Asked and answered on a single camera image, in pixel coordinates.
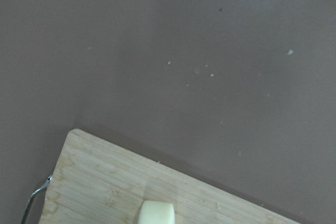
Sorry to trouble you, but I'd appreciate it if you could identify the wooden cutting board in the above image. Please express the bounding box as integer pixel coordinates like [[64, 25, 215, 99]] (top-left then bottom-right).
[[40, 129, 291, 223]]

